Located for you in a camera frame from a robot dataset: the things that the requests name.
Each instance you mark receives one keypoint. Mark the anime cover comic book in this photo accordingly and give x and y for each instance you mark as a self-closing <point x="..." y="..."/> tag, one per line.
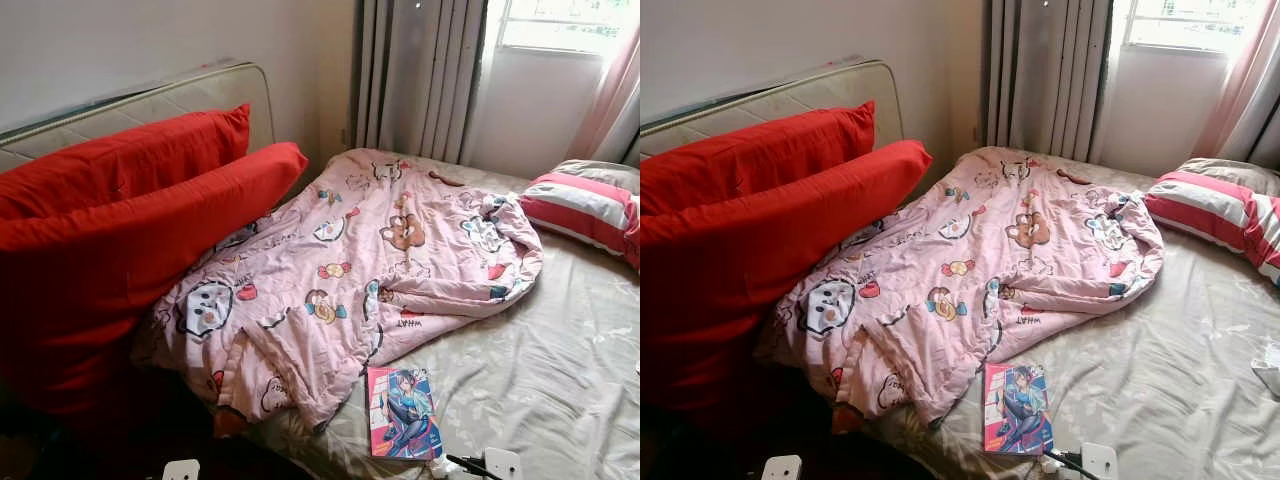
<point x="1018" y="408"/>
<point x="403" y="412"/>

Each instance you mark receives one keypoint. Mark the red white striped bolster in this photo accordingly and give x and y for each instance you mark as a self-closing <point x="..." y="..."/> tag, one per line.
<point x="580" y="210"/>
<point x="1210" y="210"/>

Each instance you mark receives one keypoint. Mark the beige floral pillow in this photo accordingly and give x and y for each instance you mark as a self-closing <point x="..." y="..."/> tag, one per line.
<point x="600" y="172"/>
<point x="1230" y="172"/>

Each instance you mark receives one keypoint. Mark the red fabric cushion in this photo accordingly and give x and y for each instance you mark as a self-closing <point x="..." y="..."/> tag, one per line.
<point x="750" y="160"/>
<point x="120" y="160"/>
<point x="100" y="270"/>
<point x="730" y="270"/>

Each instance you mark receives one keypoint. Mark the pink sheer curtain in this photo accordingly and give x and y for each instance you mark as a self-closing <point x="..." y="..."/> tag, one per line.
<point x="612" y="110"/>
<point x="1235" y="100"/>

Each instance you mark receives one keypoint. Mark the beige floral bed sheet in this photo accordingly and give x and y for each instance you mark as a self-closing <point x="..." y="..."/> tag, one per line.
<point x="540" y="350"/>
<point x="1170" y="340"/>

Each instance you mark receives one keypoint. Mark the white framed window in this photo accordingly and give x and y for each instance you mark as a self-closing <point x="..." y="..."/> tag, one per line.
<point x="1190" y="20"/>
<point x="560" y="20"/>

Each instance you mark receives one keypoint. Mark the pink cartoon print quilt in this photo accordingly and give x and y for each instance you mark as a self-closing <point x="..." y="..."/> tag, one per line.
<point x="975" y="250"/>
<point x="350" y="250"/>

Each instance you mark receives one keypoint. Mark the white crumpled cloth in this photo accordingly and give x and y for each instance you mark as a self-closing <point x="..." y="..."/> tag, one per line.
<point x="1270" y="370"/>

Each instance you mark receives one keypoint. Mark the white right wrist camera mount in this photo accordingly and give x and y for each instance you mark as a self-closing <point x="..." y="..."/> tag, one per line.
<point x="503" y="465"/>
<point x="1100" y="462"/>

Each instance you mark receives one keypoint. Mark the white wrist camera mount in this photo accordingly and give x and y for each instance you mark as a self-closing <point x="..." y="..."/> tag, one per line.
<point x="503" y="465"/>
<point x="782" y="469"/>
<point x="1100" y="462"/>
<point x="182" y="470"/>

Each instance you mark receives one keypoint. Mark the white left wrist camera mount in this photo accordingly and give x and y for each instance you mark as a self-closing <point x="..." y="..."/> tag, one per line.
<point x="782" y="469"/>
<point x="182" y="470"/>

